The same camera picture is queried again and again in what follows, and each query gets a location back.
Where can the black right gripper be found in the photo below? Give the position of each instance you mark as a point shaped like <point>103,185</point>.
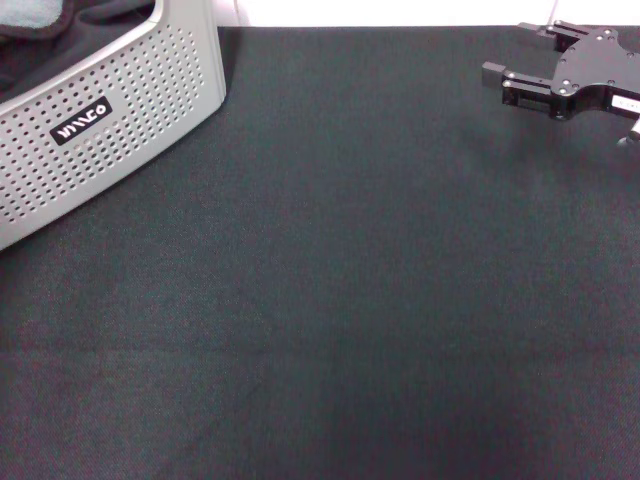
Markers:
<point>595,70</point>

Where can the black tablecloth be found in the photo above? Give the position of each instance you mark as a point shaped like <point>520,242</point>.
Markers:
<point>320,300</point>

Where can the grey perforated storage box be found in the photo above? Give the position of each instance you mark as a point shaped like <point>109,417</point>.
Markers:
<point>150,100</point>

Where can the black crumpled cloth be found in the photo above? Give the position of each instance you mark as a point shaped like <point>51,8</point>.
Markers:
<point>90,35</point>

